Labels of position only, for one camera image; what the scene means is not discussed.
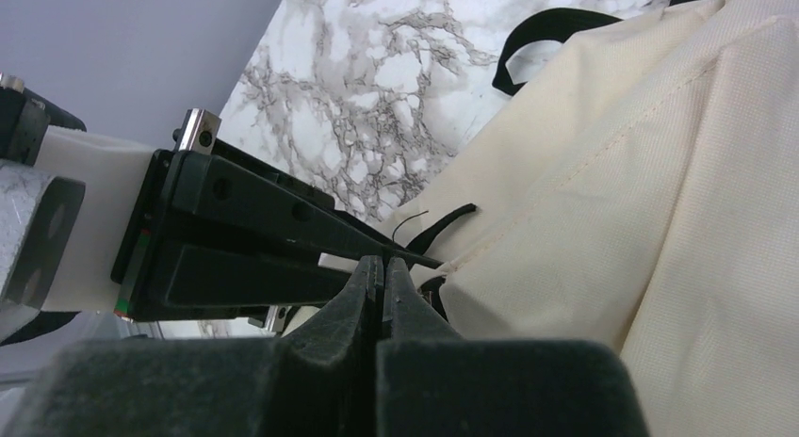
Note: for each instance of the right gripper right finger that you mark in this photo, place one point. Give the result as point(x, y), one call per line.
point(433, 382)

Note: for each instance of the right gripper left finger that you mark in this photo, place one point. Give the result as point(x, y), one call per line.
point(315, 381)

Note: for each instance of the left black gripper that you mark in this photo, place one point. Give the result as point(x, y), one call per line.
point(209, 239)

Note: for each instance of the cream canvas backpack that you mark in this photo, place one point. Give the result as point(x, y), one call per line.
point(641, 191)

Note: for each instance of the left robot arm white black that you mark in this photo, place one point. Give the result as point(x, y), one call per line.
point(25, 118)

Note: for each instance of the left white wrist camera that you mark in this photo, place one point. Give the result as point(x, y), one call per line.
point(62, 223)

